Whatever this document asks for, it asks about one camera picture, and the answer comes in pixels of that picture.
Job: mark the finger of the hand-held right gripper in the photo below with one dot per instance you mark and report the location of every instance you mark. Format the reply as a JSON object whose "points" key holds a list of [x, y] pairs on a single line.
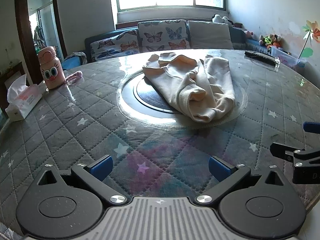
{"points": [[282, 151], [311, 126]]}

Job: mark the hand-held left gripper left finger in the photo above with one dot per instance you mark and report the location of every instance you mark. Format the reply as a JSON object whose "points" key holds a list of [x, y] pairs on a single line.
{"points": [[101, 168]]}

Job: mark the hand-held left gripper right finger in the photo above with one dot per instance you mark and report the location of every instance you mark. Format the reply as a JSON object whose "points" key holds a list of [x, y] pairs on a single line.
{"points": [[218, 168]]}

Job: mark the cream knit garment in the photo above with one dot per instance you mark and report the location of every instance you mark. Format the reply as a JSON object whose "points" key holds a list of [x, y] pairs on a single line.
{"points": [[175, 85]]}

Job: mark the hanging clothes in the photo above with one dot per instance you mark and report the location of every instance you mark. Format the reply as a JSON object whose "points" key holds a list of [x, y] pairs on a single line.
{"points": [[38, 33]]}

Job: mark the grey quilted star table cover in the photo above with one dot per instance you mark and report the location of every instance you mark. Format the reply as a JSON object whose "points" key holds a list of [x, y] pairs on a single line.
{"points": [[75, 120]]}

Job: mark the clear plastic storage box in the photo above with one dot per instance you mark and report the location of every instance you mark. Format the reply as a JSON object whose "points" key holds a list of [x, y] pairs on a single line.
{"points": [[287, 57]]}

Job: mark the orange and green plush toy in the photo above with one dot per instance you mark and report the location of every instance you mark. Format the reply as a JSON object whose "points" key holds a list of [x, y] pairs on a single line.
{"points": [[270, 41]]}

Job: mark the white tissue box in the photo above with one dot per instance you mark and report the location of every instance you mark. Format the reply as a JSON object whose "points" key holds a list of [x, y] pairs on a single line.
{"points": [[25, 105]]}

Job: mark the blue chair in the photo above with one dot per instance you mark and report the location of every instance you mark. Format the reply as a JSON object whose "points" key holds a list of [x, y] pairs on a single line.
{"points": [[72, 64]]}

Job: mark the pink cartoon face bottle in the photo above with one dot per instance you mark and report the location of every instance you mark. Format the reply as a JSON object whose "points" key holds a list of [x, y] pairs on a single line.
{"points": [[51, 72]]}

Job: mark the pink plush toy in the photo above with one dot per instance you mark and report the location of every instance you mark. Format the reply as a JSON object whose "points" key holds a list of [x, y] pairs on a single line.
{"points": [[248, 33]]}

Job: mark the dark blue sofa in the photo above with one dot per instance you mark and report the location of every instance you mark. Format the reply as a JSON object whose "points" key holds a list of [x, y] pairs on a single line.
{"points": [[238, 38]]}

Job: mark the grey cloth on chair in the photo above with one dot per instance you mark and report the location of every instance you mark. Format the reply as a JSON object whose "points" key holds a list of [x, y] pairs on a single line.
{"points": [[77, 55]]}

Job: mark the long butterfly print cushion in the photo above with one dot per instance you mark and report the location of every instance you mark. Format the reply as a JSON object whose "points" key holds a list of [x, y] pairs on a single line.
{"points": [[112, 45]]}

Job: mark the plain grey cushion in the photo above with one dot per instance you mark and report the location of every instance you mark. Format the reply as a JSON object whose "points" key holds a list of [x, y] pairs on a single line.
{"points": [[210, 35]]}

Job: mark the black and white plush toy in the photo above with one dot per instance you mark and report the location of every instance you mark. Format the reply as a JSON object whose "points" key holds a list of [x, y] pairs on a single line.
{"points": [[217, 18]]}

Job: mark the square butterfly print cushion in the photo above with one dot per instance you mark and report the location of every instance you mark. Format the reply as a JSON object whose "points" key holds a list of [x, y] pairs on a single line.
{"points": [[160, 35]]}

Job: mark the paper pinwheel wall decoration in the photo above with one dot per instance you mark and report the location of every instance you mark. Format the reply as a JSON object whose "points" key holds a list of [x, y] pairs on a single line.
{"points": [[311, 30]]}

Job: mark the dark brown door frame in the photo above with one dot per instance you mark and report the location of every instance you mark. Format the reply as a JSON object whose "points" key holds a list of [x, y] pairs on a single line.
{"points": [[22, 30]]}

